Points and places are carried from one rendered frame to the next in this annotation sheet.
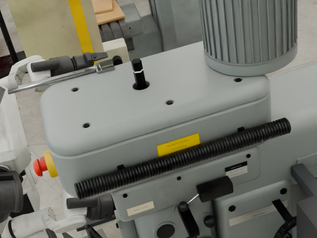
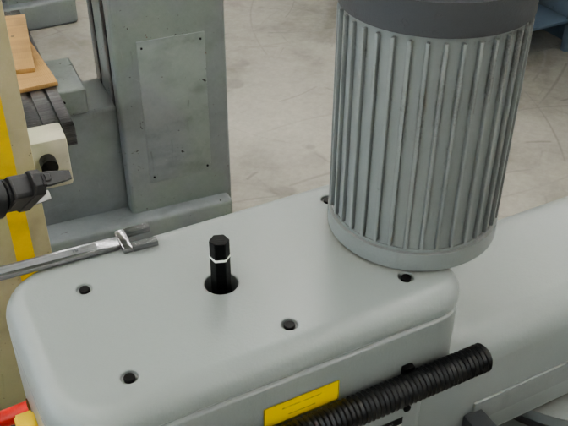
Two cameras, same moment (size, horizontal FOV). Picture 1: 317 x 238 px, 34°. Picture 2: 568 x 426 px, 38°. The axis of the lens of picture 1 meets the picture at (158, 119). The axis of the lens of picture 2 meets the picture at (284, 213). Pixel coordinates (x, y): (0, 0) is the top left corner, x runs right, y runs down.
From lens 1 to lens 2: 32 cm
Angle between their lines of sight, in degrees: 15
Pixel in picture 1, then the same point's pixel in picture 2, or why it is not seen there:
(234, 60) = (402, 242)
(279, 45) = (481, 217)
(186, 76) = (305, 267)
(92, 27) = (12, 107)
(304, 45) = not seen: hidden behind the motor
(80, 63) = (21, 190)
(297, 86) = (468, 272)
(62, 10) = not seen: outside the picture
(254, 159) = (415, 412)
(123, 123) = (208, 372)
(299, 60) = not seen: hidden behind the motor
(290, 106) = (467, 311)
